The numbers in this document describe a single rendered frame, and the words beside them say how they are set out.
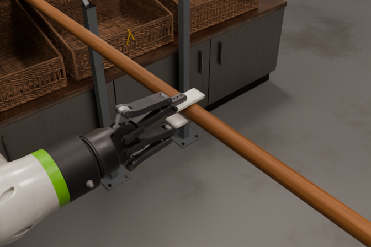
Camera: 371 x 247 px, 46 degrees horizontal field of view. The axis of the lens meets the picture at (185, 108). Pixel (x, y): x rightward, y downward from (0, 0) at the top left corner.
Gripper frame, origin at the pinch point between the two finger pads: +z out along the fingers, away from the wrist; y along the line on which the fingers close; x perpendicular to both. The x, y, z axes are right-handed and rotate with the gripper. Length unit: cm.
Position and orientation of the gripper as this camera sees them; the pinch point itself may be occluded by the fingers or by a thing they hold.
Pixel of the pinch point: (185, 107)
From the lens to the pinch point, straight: 80.0
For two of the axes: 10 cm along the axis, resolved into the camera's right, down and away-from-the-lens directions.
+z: 7.6, -3.9, 5.2
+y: -0.1, 7.9, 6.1
